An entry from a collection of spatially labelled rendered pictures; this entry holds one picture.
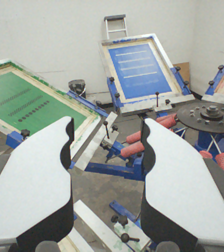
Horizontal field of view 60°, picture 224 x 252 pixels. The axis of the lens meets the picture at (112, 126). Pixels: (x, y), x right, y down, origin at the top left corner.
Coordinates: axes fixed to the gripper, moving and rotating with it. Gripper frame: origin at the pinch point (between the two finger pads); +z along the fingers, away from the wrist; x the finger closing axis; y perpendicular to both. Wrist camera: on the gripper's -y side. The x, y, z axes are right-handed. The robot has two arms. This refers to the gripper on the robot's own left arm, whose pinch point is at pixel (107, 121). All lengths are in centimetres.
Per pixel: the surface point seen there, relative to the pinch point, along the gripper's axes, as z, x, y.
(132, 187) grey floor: 153, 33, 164
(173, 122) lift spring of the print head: 76, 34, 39
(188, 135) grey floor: 251, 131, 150
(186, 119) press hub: 66, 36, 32
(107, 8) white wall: 394, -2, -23
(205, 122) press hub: 61, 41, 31
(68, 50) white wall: 378, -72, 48
